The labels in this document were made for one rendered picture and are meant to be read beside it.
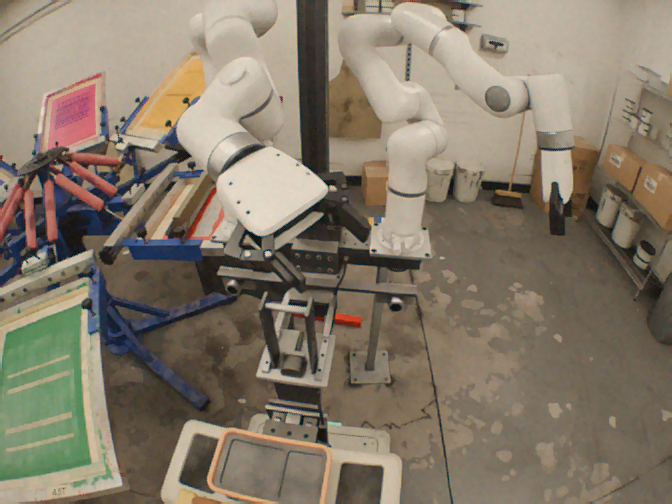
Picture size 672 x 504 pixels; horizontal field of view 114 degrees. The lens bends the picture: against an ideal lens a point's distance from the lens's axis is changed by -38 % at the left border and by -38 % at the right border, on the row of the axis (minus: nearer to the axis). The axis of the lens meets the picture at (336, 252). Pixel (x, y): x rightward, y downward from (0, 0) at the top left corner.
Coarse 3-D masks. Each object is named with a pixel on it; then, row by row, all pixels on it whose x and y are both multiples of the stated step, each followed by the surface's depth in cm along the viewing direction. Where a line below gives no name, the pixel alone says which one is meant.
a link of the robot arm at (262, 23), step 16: (224, 0) 48; (240, 0) 49; (256, 0) 50; (272, 0) 51; (208, 16) 47; (224, 16) 46; (240, 16) 47; (256, 16) 52; (272, 16) 53; (256, 32) 63
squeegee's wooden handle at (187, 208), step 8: (200, 176) 142; (208, 176) 146; (200, 184) 137; (208, 184) 146; (192, 192) 130; (200, 192) 137; (184, 200) 126; (192, 200) 129; (200, 200) 137; (184, 208) 122; (192, 208) 129; (176, 216) 117; (184, 216) 122; (176, 224) 118
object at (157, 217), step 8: (176, 184) 152; (184, 184) 156; (176, 192) 147; (168, 200) 140; (160, 208) 135; (168, 208) 140; (152, 216) 130; (160, 216) 132; (152, 224) 126; (152, 232) 126; (200, 248) 114; (208, 248) 114; (216, 248) 114
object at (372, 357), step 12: (384, 276) 143; (372, 324) 162; (372, 336) 168; (372, 348) 174; (360, 360) 192; (372, 360) 181; (384, 360) 192; (360, 372) 186; (372, 372) 186; (384, 372) 186
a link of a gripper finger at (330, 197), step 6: (330, 192) 39; (324, 198) 38; (330, 198) 38; (336, 198) 38; (342, 198) 39; (348, 198) 39; (318, 204) 41; (324, 204) 39; (330, 204) 41; (342, 204) 38; (312, 210) 40; (318, 210) 40; (324, 210) 40; (330, 210) 40; (336, 210) 40
